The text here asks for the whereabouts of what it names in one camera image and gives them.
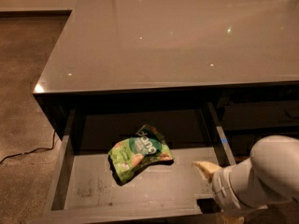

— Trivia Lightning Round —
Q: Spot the thin black floor cable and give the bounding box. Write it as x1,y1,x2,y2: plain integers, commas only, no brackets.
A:
0,131,57,165

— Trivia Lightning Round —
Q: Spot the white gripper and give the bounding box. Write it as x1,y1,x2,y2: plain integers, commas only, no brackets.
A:
192,161,268,224

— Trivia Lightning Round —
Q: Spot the dark drawer cabinet counter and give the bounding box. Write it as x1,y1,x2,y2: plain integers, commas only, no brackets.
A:
32,0,299,161

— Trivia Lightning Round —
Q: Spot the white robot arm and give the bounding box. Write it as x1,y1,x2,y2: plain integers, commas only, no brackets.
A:
193,135,299,224

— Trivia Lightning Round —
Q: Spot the drawer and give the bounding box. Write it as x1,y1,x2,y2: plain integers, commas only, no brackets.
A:
31,103,235,224
221,101,299,131

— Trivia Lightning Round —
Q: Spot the green snack bag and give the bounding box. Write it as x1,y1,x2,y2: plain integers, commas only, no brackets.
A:
108,124,175,186

